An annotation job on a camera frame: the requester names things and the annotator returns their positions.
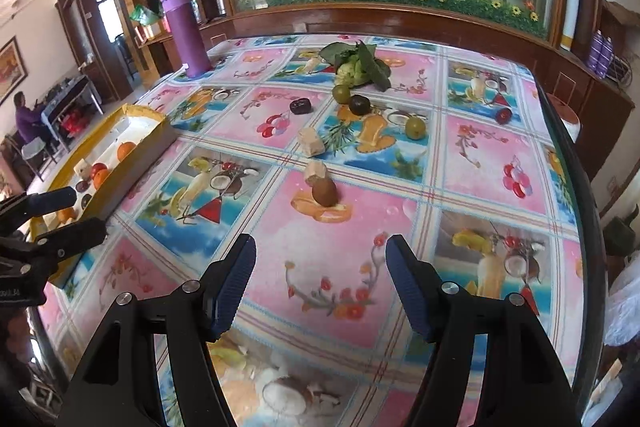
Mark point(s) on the fruit print tablecloth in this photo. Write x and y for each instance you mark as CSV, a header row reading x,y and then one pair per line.
x,y
350,267

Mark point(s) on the green bag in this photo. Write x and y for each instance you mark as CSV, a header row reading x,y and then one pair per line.
x,y
142,14

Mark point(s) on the green leaves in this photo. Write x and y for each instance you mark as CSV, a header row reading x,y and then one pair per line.
x,y
374,68

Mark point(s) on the green custard apple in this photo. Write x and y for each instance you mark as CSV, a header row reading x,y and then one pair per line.
x,y
350,74

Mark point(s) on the red bag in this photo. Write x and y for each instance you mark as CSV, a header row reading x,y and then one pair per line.
x,y
75,122

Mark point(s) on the small dark red plum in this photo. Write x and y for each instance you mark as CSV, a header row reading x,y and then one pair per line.
x,y
504,115

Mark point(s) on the beige garlic piece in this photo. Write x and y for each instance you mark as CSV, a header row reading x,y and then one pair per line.
x,y
316,171

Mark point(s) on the dark purple plum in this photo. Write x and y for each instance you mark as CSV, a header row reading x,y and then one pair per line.
x,y
300,106
86,200

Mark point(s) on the red tomato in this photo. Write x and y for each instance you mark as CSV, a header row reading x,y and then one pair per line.
x,y
99,168

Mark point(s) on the white foam tray yellow tape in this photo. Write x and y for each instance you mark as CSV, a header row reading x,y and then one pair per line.
x,y
145,142

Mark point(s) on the dark brown round fruit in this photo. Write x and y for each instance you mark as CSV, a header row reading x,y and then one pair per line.
x,y
360,105

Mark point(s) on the orange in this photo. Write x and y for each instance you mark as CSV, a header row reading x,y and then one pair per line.
x,y
101,179
126,149
66,213

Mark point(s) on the purple thermos bottle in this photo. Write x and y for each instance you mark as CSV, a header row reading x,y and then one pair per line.
x,y
185,32

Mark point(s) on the grey side table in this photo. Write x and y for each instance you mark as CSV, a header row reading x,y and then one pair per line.
x,y
70,92

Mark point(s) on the beige square block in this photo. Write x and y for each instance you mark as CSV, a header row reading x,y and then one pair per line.
x,y
80,168

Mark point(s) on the framed wall painting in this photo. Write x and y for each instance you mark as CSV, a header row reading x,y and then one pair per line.
x,y
10,69

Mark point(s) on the green round fruit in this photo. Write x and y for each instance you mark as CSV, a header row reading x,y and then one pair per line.
x,y
342,93
415,127

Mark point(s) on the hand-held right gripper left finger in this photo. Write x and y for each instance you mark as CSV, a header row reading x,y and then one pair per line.
x,y
235,277

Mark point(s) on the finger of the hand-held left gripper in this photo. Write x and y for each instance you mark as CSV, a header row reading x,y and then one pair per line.
x,y
50,202
70,238

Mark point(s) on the white stool red top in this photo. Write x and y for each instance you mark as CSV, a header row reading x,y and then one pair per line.
x,y
565,117

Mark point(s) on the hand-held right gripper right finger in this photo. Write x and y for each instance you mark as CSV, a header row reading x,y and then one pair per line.
x,y
410,287

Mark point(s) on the beige sugarcane piece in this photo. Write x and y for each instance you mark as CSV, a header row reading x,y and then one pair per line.
x,y
311,142

